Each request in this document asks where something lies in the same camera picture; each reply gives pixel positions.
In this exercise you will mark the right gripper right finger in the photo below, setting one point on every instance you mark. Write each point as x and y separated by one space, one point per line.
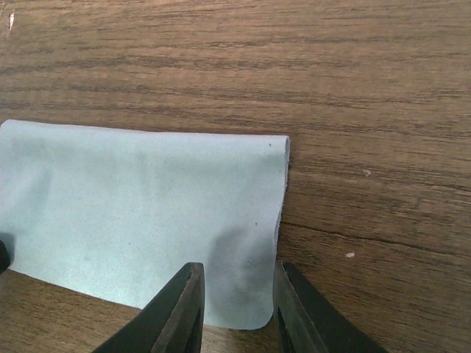
306 321

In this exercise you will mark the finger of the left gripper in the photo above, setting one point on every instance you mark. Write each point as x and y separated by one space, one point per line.
5 259

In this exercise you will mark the light blue cleaning cloth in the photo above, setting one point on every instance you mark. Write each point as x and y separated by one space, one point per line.
115 213

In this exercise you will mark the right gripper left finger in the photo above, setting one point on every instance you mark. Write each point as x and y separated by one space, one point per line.
171 322

